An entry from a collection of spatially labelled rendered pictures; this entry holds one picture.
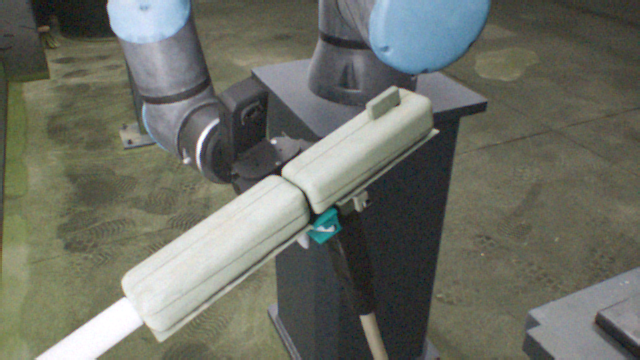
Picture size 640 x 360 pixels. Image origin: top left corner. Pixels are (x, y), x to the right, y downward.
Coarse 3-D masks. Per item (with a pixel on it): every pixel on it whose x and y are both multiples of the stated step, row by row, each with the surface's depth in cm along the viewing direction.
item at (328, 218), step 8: (328, 208) 47; (312, 216) 47; (320, 216) 46; (328, 216) 46; (336, 216) 47; (312, 224) 46; (320, 224) 46; (328, 224) 46; (336, 224) 47; (312, 232) 48; (320, 232) 48; (328, 232) 48; (336, 232) 48; (320, 240) 47
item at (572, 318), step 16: (592, 288) 30; (608, 288) 30; (624, 288) 30; (560, 304) 29; (576, 304) 29; (592, 304) 29; (608, 304) 29; (528, 320) 28; (544, 320) 28; (560, 320) 28; (576, 320) 28; (592, 320) 28; (560, 336) 27; (576, 336) 27; (592, 336) 27; (608, 336) 27; (576, 352) 26; (592, 352) 26; (608, 352) 26; (624, 352) 26
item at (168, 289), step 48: (384, 96) 48; (336, 144) 47; (384, 144) 47; (288, 192) 43; (336, 192) 45; (192, 240) 41; (240, 240) 41; (288, 240) 45; (336, 240) 50; (144, 288) 39; (192, 288) 40; (96, 336) 38
